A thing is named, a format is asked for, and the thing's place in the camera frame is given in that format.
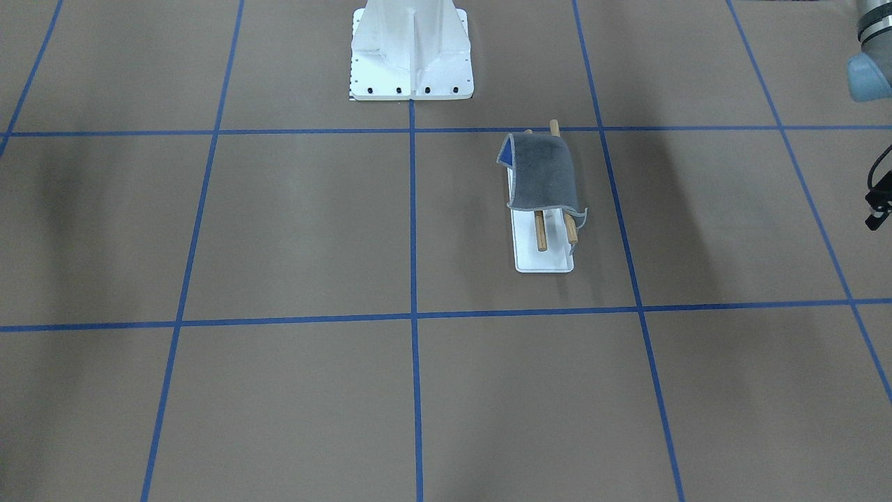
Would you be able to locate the grey towel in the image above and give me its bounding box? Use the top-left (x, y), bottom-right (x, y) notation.
top-left (496, 132), bottom-right (588, 229)

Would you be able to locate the outer wooden rack rod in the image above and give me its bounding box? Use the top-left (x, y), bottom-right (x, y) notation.
top-left (549, 119), bottom-right (578, 247)

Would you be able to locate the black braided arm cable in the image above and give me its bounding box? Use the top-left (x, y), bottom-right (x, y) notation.
top-left (864, 143), bottom-right (892, 231)

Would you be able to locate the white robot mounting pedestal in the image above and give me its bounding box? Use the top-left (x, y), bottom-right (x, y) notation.
top-left (348, 1), bottom-right (475, 101)

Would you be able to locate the white rack base with stand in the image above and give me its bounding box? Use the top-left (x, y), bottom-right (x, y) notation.
top-left (509, 175), bottom-right (579, 273)

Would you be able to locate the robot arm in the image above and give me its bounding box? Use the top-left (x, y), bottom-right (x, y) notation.
top-left (847, 1), bottom-right (891, 102)

